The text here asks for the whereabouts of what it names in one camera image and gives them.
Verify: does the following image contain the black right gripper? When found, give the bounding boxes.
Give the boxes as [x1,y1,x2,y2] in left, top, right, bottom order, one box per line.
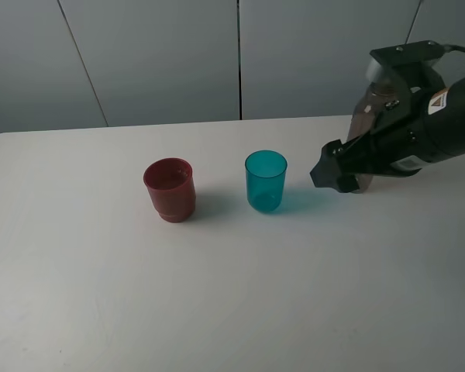
[309,78,465,193]

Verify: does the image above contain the smoky translucent water bottle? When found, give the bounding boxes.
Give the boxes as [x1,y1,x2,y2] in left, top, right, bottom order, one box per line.
[346,83,398,194]

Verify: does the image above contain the teal translucent plastic cup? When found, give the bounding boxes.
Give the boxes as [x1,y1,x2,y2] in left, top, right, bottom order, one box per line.
[245,150,288,213]

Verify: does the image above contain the red plastic cup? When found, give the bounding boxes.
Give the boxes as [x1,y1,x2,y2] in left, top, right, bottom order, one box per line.
[143,158,196,223]

